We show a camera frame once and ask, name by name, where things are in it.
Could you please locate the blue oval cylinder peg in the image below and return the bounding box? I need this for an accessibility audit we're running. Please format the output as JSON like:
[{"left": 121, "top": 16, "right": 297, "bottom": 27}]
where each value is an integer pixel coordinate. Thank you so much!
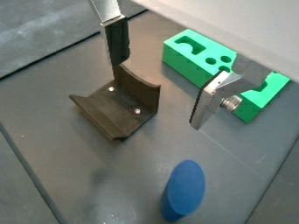
[{"left": 162, "top": 160, "right": 206, "bottom": 222}]

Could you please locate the black curved holder bracket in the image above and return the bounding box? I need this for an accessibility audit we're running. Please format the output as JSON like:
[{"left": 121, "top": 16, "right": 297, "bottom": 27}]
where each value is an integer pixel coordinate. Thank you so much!
[{"left": 70, "top": 65, "right": 162, "bottom": 140}]

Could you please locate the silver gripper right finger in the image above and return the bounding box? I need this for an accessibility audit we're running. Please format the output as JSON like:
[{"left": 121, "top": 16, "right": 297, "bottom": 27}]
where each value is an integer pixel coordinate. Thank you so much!
[{"left": 190, "top": 54, "right": 272, "bottom": 130}]

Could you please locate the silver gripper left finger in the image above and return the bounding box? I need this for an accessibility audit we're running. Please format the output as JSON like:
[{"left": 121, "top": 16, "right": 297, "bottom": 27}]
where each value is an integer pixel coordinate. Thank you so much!
[{"left": 89, "top": 0, "right": 130, "bottom": 67}]

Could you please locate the green foam shape board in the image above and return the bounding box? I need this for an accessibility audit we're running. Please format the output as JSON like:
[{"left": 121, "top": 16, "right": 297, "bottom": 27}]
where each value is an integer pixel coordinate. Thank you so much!
[{"left": 163, "top": 29, "right": 290, "bottom": 123}]

